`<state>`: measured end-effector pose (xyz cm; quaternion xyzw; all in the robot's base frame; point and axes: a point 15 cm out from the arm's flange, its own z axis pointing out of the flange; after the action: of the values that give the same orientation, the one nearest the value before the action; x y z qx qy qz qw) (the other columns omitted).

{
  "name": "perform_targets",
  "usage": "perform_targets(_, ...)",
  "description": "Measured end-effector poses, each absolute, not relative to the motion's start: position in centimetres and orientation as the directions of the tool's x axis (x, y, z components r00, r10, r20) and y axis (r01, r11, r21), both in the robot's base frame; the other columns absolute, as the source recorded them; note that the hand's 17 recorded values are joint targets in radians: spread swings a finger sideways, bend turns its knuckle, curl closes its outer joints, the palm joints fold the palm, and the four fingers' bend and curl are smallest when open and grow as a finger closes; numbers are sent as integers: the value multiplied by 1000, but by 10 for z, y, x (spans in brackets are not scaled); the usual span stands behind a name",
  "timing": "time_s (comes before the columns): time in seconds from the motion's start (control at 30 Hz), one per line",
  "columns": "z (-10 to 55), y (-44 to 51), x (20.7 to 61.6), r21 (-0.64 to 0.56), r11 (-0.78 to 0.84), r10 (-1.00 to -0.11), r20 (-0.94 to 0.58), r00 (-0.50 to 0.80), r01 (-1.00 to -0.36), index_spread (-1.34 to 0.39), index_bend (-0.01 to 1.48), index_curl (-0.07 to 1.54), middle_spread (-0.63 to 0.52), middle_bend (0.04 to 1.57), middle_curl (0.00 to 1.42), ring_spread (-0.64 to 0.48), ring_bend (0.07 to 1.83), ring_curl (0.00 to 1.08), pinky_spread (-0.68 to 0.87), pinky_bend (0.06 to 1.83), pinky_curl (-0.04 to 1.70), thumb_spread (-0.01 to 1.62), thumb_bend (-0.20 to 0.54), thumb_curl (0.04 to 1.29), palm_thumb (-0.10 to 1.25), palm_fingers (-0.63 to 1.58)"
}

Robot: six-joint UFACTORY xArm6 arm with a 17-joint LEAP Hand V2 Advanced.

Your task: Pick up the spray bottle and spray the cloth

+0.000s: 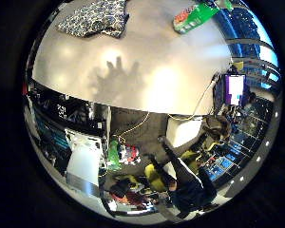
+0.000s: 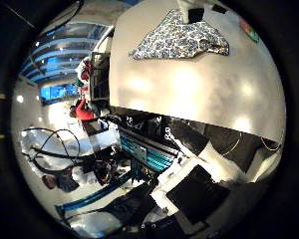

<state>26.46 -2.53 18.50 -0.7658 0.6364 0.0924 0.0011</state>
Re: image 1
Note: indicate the green spray bottle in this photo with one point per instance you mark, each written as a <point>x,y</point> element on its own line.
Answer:
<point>193,17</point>

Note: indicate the blue white patterned cloth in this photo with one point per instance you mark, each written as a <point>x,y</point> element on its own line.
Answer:
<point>91,17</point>

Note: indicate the white column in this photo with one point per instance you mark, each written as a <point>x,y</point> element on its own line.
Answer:
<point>182,131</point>

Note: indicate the green bag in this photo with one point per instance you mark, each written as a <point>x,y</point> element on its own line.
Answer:
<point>114,155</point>

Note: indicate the black machine with white print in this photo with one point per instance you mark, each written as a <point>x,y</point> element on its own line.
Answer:
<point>69,110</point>

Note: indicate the person with brown hair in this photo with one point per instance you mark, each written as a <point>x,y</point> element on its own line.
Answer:
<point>217,126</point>

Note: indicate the white cabinet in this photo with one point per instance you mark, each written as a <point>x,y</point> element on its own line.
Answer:
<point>82,161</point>

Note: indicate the person in black clothes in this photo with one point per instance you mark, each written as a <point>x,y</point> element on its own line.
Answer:
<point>185,186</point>

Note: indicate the monitor with purple white screen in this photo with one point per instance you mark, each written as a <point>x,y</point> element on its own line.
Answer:
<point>235,88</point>

